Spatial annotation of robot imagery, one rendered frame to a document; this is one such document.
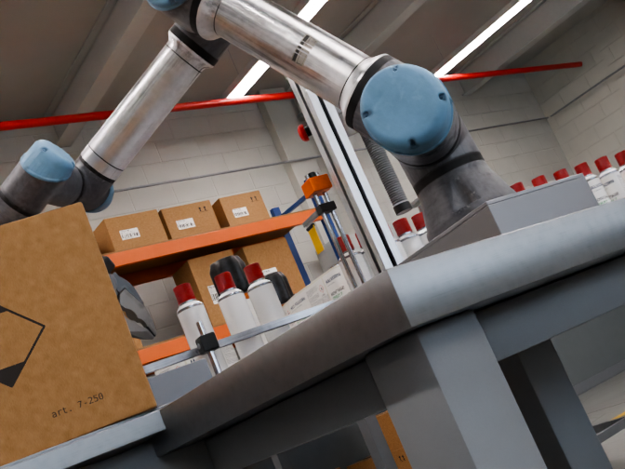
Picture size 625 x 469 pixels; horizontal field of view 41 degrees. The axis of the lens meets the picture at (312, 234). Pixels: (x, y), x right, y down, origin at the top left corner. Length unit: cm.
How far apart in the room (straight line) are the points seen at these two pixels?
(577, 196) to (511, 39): 807
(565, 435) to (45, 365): 62
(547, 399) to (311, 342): 53
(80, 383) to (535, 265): 58
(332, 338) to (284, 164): 704
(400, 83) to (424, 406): 65
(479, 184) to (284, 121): 654
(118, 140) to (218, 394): 82
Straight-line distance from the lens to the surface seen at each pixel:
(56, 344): 103
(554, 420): 108
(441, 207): 125
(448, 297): 55
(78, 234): 106
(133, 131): 148
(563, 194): 125
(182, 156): 715
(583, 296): 73
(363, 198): 160
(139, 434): 82
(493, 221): 113
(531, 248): 63
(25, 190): 141
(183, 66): 146
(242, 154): 745
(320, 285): 197
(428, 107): 114
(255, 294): 160
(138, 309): 143
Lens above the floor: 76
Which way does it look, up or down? 12 degrees up
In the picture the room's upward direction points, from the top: 23 degrees counter-clockwise
